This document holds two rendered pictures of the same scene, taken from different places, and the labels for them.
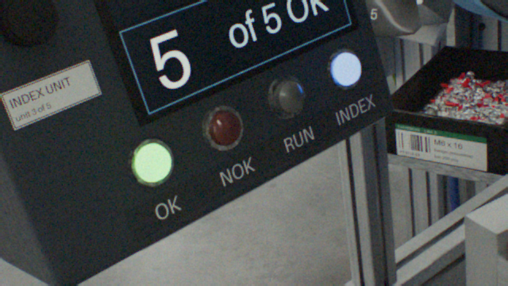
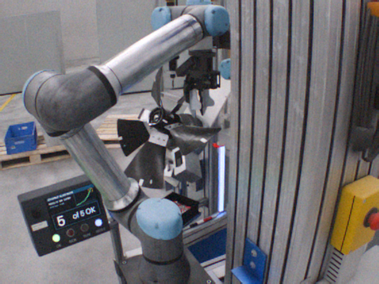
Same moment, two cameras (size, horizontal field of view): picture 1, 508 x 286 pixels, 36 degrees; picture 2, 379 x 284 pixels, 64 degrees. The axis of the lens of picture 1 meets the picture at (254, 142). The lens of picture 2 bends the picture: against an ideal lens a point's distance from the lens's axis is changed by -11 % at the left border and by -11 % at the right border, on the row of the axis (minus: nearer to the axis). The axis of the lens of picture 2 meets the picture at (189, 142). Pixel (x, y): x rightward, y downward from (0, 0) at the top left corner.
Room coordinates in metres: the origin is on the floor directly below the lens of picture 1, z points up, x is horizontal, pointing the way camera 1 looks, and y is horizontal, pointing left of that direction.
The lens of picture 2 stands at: (-0.41, -0.35, 1.76)
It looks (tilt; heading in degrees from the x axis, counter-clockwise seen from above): 23 degrees down; 358
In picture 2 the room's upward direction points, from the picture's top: 2 degrees counter-clockwise
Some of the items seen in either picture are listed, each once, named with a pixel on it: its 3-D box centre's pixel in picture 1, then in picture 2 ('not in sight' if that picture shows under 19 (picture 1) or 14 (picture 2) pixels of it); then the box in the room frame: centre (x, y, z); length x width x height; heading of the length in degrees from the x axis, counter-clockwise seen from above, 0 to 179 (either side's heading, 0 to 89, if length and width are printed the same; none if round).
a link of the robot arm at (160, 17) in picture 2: not in sight; (176, 19); (0.52, -0.35, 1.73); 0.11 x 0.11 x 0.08; 40
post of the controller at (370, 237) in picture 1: (366, 191); (116, 240); (0.58, -0.09, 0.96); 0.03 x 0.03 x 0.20; 35
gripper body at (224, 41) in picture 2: not in sight; (225, 38); (0.96, -0.54, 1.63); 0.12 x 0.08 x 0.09; 45
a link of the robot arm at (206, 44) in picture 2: not in sight; (200, 43); (0.60, -0.41, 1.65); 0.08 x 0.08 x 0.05
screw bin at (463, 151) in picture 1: (472, 106); (172, 212); (0.92, -0.29, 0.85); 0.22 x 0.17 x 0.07; 140
